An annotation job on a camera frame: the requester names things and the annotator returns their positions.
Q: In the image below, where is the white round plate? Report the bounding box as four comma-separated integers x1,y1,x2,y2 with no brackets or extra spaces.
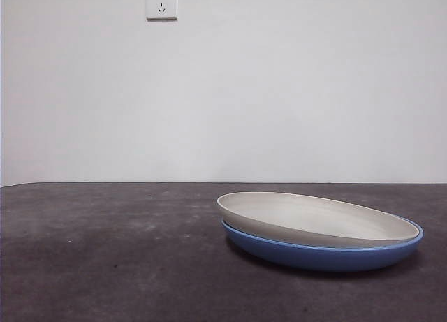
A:
216,191,421,249

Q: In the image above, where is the blue round plate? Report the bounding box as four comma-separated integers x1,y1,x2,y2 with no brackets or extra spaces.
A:
220,215,425,273

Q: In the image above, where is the white wall power socket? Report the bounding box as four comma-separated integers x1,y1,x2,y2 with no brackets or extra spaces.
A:
146,0,178,22

